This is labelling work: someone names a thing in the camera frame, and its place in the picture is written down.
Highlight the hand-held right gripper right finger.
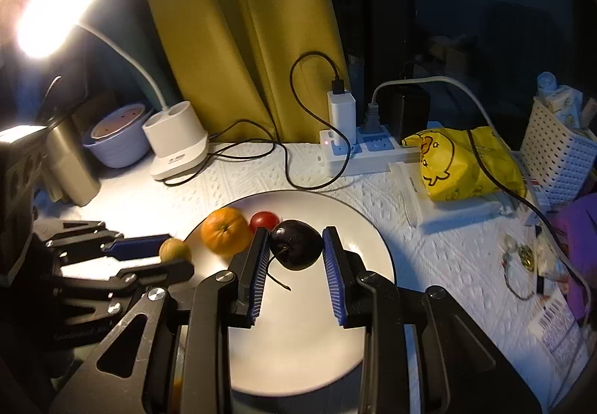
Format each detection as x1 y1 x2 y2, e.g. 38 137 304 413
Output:
322 226 543 414

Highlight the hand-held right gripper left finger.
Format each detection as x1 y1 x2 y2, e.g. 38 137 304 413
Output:
49 227 271 414

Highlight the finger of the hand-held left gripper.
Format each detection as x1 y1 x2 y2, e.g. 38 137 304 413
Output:
62 260 196 304
36 220 173 261

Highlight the brown kiwi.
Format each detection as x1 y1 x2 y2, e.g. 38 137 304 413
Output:
159 237 192 264

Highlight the dark plum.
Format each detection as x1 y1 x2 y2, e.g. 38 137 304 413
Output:
268 219 325 292

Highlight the white round plate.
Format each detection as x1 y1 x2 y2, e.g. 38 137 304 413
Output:
179 190 397 396

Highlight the orange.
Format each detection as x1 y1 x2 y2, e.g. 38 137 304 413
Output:
200 207 253 256

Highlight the small red tomato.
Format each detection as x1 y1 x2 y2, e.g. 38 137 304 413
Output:
249 211 281 236

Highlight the steel tumbler with black lid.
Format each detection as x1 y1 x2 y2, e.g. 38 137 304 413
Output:
44 115 102 208

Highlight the purple bowl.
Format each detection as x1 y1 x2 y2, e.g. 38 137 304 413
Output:
83 102 156 169

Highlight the white desk lamp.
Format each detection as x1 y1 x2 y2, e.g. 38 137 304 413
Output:
14 0 210 184

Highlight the white power strip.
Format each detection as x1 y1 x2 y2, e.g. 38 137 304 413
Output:
318 121 423 177

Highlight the pink patterned dish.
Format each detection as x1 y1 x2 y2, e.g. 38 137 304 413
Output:
91 103 148 142

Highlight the cardboard box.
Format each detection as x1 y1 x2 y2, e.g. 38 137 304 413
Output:
65 87 119 135

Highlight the white flat box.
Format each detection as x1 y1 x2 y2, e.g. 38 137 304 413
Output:
389 161 519 234

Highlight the white usb charger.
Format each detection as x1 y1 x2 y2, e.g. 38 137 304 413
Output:
326 90 358 142

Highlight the yellow duck print bag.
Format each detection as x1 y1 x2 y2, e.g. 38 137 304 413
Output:
402 125 528 203

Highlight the black power adapter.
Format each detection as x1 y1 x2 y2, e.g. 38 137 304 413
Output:
389 85 431 142

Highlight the dark blue curtain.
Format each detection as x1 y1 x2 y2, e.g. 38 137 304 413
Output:
88 0 185 109

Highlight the white barcode label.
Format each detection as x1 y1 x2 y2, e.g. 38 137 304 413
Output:
529 297 589 350

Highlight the yellow curtain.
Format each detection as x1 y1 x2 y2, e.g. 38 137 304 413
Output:
135 0 350 144

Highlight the purple notebook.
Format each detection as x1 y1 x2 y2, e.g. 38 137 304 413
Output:
548 194 597 322

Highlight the white perforated basket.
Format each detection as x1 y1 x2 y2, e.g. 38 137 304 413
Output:
520 97 597 210

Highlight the patterned packet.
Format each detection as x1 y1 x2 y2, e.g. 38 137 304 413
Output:
543 85 585 128

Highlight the black adapter cable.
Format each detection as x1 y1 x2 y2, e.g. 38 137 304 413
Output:
466 129 588 289

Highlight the keychain with cord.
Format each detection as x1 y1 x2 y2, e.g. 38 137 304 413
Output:
501 239 547 301

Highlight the thin black cable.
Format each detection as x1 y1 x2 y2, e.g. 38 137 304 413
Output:
163 51 348 191

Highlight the grey white power cable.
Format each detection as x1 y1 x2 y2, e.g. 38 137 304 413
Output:
364 76 593 326

